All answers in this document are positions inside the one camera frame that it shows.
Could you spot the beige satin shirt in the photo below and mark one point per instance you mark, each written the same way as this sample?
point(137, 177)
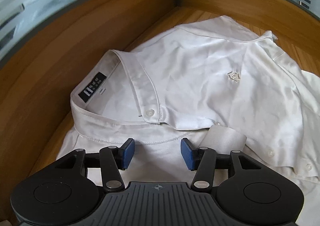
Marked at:
point(213, 82)

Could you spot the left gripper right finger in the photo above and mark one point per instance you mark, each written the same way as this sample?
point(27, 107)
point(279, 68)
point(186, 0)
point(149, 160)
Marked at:
point(201, 160)

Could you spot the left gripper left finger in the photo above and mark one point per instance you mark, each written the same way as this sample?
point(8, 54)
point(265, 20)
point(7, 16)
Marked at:
point(112, 160)

